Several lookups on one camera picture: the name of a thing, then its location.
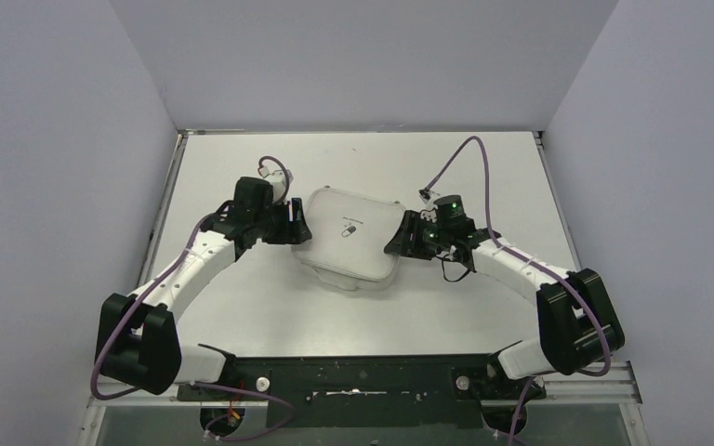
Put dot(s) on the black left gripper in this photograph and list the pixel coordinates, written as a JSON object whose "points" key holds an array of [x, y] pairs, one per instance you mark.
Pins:
{"points": [[292, 222]]}

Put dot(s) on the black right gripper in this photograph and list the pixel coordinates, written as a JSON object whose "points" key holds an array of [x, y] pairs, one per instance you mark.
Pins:
{"points": [[406, 243]]}

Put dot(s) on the grey storage box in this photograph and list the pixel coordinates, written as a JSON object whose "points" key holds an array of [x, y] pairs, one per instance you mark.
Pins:
{"points": [[349, 232]]}

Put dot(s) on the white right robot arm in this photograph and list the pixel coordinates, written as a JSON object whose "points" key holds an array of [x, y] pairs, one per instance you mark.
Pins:
{"points": [[576, 321]]}

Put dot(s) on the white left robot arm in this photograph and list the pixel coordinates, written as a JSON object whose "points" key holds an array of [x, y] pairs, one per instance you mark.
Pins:
{"points": [[138, 342]]}

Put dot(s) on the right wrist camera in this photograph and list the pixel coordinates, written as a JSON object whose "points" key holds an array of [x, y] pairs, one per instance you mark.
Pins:
{"points": [[429, 199]]}

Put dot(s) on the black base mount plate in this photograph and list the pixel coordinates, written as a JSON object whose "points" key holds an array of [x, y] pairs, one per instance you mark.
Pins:
{"points": [[460, 390]]}

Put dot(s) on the aluminium frame rail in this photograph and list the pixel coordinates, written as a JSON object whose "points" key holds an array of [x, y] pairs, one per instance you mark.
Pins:
{"points": [[618, 386]]}

